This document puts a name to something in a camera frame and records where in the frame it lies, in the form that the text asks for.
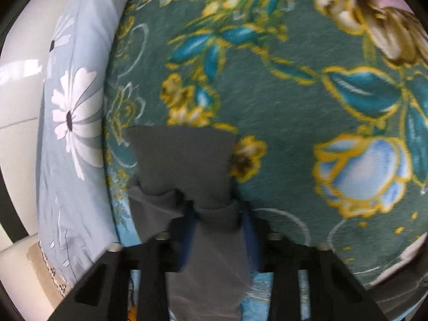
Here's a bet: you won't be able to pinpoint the light blue daisy bedsheet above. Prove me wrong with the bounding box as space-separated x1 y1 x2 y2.
35 0 141 288

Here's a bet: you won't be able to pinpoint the white glossy wardrobe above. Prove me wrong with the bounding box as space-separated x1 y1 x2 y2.
0 0 72 241

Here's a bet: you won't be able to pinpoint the dark grey pants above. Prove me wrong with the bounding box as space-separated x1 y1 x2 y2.
125 125 255 321

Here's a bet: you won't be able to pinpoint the green floral blanket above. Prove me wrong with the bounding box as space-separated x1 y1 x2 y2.
102 0 428 321

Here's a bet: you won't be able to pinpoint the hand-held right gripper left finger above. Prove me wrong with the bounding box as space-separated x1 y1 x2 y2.
47 203 201 321

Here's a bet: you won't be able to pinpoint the beige patterned floor mat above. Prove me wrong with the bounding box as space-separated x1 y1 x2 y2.
27 241 72 300

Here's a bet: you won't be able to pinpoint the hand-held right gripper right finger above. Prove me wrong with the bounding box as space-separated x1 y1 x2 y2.
234 201 390 321

